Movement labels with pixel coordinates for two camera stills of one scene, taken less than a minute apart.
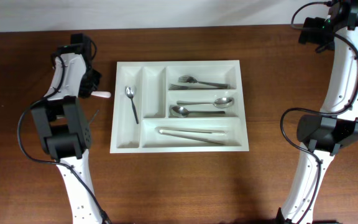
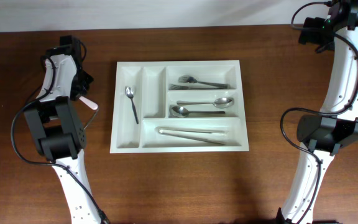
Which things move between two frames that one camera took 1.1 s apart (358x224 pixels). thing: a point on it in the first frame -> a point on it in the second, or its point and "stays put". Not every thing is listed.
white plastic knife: [103, 94] -> [91, 104]
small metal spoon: [93, 117] stays put
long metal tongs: [206, 135] stays put
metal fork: [178, 87] stays put
